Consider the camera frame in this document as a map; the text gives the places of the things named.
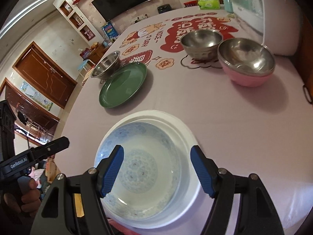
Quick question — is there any wide stainless steel bowl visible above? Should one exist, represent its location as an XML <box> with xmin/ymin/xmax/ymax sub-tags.
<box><xmin>91</xmin><ymin>51</ymin><xmax>121</xmax><ymax>81</ymax></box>

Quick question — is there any brown wooden door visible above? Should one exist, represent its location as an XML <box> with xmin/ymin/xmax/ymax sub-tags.
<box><xmin>13</xmin><ymin>41</ymin><xmax>77</xmax><ymax>109</ymax></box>

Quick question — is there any white clear-lid sterilizer box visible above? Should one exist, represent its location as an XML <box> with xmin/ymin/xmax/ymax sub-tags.
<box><xmin>231</xmin><ymin>0</ymin><xmax>302</xmax><ymax>56</ymax></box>

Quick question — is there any pink steel-lined bowl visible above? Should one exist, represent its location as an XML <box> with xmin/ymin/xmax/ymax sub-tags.
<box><xmin>217</xmin><ymin>38</ymin><xmax>275</xmax><ymax>87</ymax></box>

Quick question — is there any wooden low cabinet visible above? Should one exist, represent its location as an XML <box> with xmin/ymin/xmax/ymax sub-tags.
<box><xmin>83</xmin><ymin>43</ymin><xmax>109</xmax><ymax>64</ymax></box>

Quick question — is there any small stainless steel bowl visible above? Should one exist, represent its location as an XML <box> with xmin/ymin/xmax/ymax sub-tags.
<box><xmin>180</xmin><ymin>29</ymin><xmax>223</xmax><ymax>61</ymax></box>

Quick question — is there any blue patterned white plate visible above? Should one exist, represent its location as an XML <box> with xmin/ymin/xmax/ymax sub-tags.
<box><xmin>95</xmin><ymin>122</ymin><xmax>181</xmax><ymax>221</ymax></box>

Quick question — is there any green tissue pack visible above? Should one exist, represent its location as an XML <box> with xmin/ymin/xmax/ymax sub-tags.
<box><xmin>198</xmin><ymin>0</ymin><xmax>220</xmax><ymax>10</ymax></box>

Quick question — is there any light blue round stool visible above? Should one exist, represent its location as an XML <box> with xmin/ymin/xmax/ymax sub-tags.
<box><xmin>77</xmin><ymin>59</ymin><xmax>95</xmax><ymax>77</ymax></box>

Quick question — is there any dark green air fryer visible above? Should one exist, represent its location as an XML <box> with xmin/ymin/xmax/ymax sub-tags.
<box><xmin>157</xmin><ymin>4</ymin><xmax>172</xmax><ymax>14</ymax></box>

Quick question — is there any person's left hand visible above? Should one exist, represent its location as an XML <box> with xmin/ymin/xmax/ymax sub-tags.
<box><xmin>4</xmin><ymin>177</ymin><xmax>41</xmax><ymax>218</ymax></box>

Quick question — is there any printed white red tablecloth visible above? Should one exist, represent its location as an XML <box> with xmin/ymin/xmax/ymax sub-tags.
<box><xmin>56</xmin><ymin>7</ymin><xmax>312</xmax><ymax>234</ymax></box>

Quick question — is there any green plate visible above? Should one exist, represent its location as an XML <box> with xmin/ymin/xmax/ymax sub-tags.
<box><xmin>99</xmin><ymin>62</ymin><xmax>148</xmax><ymax>108</ymax></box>

